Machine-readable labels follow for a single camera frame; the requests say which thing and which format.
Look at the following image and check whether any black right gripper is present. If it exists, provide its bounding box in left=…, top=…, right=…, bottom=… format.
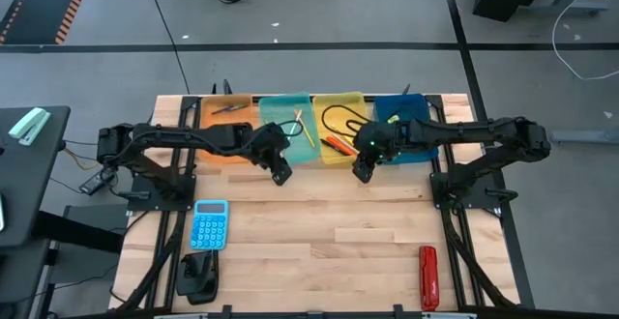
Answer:
left=351, top=121, right=405, bottom=184

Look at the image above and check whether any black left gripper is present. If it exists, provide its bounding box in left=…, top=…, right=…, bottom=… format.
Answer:
left=241, top=123, right=294, bottom=187

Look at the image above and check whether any plain yellow pencil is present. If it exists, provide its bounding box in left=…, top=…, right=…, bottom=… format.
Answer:
left=293, top=110, right=316, bottom=149

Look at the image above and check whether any blue crayon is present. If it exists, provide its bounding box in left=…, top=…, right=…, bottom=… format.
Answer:
left=210, top=103, right=250, bottom=116

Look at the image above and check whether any translucent teal plastic bin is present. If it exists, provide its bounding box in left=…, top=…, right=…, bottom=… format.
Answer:
left=257, top=91, right=323, bottom=167

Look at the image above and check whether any translucent yellow plastic bin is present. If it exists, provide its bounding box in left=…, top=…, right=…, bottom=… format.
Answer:
left=311, top=91, right=371, bottom=166

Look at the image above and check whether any blue plastic bin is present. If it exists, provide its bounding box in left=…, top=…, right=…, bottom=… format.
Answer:
left=371, top=93, right=441, bottom=166

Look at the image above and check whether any light blue calculator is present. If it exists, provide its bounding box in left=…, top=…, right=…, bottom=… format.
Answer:
left=189, top=198, right=230, bottom=252

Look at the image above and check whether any translucent orange plastic bin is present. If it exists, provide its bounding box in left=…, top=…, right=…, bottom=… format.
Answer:
left=198, top=94, right=256, bottom=165

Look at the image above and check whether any red stapler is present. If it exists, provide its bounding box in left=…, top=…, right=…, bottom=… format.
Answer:
left=417, top=245, right=442, bottom=312

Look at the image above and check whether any black power adapter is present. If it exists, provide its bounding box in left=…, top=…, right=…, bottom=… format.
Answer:
left=78, top=167, right=116, bottom=197

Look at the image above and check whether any grey desk foot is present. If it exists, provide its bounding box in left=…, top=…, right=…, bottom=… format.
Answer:
left=549, top=126, right=619, bottom=146

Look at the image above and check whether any mint green stapler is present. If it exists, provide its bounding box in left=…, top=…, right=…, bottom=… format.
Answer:
left=7, top=106, right=52, bottom=148

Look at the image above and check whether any black side desk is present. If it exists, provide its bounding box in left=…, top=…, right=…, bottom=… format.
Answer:
left=0, top=104, right=72, bottom=248

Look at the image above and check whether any black orange striped mat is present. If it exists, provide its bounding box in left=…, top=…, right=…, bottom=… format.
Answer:
left=0, top=0, right=94, bottom=46

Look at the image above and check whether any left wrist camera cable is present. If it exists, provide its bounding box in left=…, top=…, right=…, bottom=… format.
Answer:
left=278, top=119, right=305, bottom=137

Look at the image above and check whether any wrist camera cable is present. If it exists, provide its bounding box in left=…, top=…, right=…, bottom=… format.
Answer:
left=320, top=104, right=369, bottom=140
left=278, top=119, right=305, bottom=137

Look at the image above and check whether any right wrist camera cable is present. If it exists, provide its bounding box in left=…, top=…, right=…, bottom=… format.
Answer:
left=320, top=104, right=369, bottom=140

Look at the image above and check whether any black aluminium rig frame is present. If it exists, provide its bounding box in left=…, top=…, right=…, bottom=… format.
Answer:
left=108, top=93, right=537, bottom=319

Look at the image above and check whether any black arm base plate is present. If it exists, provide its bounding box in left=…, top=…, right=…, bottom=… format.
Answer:
left=429, top=171, right=505, bottom=212
left=128, top=173, right=197, bottom=213

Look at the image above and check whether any black floor cable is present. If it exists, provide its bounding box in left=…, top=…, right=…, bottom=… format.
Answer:
left=143, top=0, right=192, bottom=96

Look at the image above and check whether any white floor cable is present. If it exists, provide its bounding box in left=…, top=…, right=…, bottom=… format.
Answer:
left=550, top=0, right=619, bottom=82

